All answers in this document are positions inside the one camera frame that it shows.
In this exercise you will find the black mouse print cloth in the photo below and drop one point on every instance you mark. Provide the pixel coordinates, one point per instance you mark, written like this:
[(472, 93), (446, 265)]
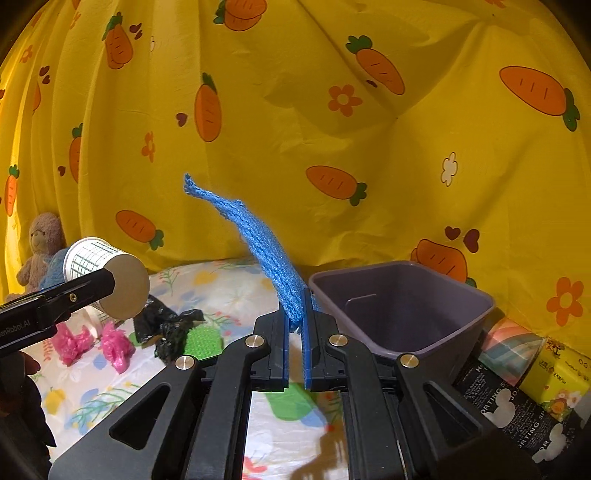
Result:
[(503, 406)]

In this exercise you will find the large black plastic bag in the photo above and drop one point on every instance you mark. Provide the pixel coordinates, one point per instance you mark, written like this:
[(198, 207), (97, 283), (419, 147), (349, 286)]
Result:
[(171, 332)]

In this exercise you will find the blue plush toy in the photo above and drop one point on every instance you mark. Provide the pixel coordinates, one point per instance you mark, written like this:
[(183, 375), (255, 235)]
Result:
[(51, 272)]

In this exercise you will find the blue foam net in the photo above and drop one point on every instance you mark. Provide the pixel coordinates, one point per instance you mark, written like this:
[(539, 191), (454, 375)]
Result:
[(272, 258)]

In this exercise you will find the brown teddy bear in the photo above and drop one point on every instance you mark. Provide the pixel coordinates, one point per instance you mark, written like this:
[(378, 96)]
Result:
[(44, 249)]

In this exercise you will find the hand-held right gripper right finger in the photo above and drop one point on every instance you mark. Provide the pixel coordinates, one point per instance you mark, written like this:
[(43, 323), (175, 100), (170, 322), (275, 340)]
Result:
[(308, 350)]

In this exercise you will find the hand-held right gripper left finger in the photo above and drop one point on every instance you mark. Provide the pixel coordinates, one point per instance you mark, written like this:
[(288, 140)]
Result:
[(284, 350)]

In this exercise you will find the yellow carrot print curtain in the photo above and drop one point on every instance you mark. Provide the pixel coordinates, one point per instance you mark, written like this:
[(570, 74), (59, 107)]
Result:
[(295, 115)]

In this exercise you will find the pastel striped box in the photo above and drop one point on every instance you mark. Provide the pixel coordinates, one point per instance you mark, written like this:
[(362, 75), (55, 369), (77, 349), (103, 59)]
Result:
[(508, 346)]

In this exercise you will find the yellow tissue pack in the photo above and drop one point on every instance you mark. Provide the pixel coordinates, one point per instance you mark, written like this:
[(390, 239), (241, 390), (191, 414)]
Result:
[(558, 378)]

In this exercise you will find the floral plastic sheet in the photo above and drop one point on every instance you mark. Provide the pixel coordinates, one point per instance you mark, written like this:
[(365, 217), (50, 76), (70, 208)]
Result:
[(221, 286)]

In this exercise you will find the pink crumpled plastic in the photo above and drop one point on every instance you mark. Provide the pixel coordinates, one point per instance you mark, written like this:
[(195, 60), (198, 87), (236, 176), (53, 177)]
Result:
[(115, 346), (69, 344)]

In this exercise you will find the green foam net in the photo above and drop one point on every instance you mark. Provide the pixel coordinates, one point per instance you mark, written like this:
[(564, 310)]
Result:
[(203, 344)]

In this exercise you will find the grey plastic bin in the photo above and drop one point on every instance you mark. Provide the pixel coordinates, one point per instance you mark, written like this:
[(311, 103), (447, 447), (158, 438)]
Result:
[(401, 314)]

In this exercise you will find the grid print paper cup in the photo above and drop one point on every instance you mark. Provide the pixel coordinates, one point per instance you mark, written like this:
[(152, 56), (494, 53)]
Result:
[(124, 286)]

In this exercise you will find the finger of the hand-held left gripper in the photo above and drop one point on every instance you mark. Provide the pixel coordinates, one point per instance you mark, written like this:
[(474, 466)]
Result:
[(78, 290)]

